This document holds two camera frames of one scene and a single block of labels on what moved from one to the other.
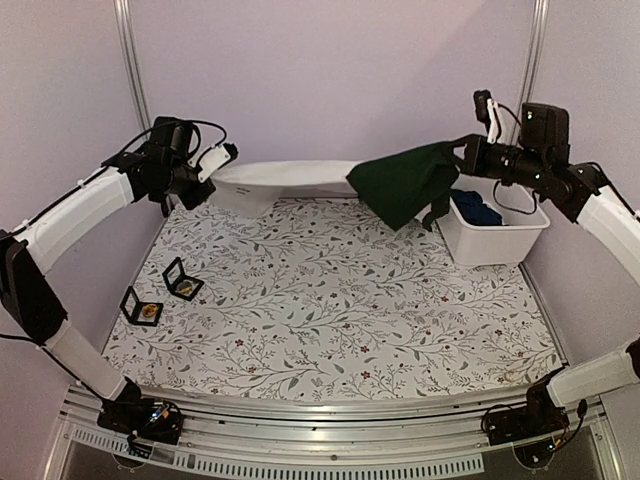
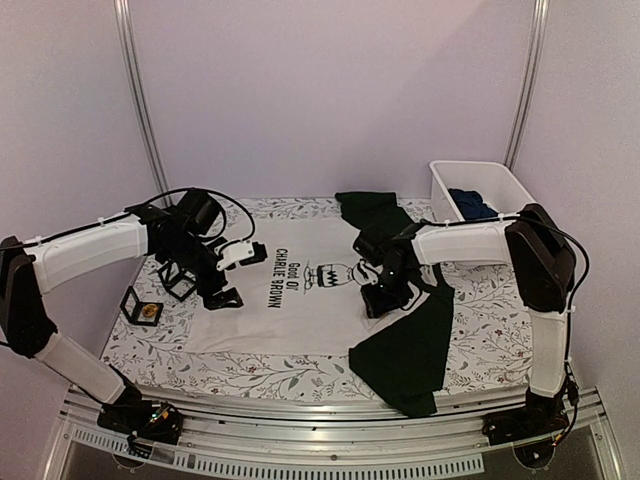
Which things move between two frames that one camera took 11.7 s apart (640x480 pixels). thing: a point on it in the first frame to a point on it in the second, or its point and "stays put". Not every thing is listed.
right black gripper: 470,153 to 388,293
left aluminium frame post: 130,50 stays put
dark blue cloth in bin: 472,210 stays put
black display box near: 138,312 stays put
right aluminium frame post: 539,23 stays put
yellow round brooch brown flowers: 149,310 stays put
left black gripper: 193,200 to 217,301
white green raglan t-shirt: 397,184 to 304,300
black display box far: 180,284 stays put
